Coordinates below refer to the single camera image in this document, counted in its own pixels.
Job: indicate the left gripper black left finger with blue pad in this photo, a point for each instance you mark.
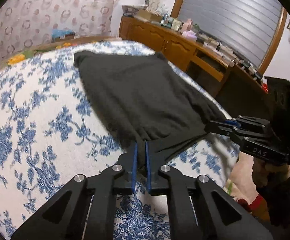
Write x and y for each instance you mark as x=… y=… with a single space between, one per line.
x=84 y=208

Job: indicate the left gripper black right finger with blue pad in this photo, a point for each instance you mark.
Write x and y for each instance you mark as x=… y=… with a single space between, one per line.
x=197 y=207

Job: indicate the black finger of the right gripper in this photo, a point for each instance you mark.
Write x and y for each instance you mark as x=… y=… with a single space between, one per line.
x=222 y=128

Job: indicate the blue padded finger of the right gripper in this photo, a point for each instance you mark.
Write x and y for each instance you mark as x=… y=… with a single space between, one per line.
x=231 y=122

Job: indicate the black pants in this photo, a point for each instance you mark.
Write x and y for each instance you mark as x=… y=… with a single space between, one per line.
x=140 y=98

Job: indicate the person's right hand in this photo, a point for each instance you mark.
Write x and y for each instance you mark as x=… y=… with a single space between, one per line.
x=264 y=173

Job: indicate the wooden sideboard cabinet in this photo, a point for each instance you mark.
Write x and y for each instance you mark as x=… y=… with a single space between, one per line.
x=229 y=83

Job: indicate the blue floral white bedspread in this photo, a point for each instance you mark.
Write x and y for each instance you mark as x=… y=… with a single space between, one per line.
x=49 y=133

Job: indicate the pink tissue pack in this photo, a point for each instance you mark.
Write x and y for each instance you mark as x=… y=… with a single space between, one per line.
x=190 y=35

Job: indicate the pink bottle on sideboard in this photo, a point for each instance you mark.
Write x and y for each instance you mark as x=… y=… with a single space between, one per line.
x=187 y=26

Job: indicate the grey window roller blind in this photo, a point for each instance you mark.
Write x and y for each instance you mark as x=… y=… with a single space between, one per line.
x=247 y=26

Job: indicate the cardboard box on sideboard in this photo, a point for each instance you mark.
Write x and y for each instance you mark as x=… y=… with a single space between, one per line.
x=146 y=16

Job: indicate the colourful flower blanket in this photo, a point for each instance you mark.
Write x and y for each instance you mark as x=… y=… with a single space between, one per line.
x=37 y=50

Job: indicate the cardboard box with blue bag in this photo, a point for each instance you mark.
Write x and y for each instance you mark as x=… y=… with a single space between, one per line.
x=58 y=34

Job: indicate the patterned sheer curtain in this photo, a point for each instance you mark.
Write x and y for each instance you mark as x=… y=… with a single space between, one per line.
x=27 y=23

